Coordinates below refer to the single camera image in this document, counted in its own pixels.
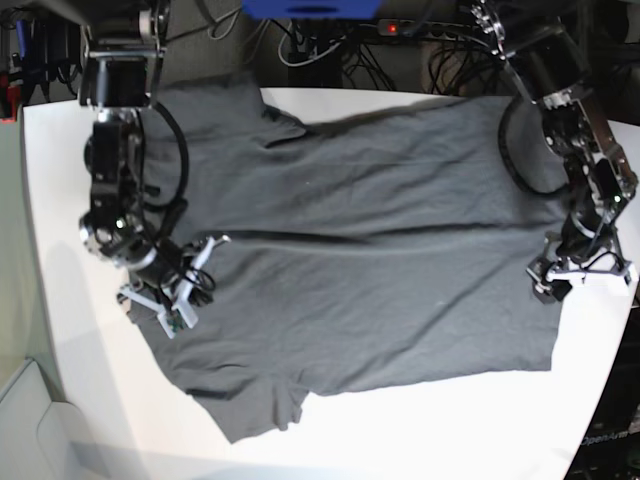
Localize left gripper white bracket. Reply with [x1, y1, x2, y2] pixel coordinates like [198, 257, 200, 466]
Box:
[526, 232, 638, 304]

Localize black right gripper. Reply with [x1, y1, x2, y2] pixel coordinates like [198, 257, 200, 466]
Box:
[117, 235, 231, 329]

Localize dark grey t-shirt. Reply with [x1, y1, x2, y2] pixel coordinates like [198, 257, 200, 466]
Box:
[129, 75, 566, 442]

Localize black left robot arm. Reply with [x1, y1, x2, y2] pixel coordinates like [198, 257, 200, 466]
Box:
[471, 1, 639, 304]

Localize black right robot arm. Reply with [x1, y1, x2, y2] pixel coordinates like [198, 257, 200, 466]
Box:
[79, 1, 230, 338]

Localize red black clamp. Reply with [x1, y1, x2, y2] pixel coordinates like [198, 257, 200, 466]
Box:
[0, 71, 21, 123]

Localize blue plastic box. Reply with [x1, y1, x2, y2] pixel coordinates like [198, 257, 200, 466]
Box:
[242, 0, 381, 19]

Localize black power strip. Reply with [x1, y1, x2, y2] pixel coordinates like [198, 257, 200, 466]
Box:
[376, 19, 486, 45]

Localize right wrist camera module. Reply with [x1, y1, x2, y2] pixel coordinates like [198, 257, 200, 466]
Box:
[157, 311, 187, 339]

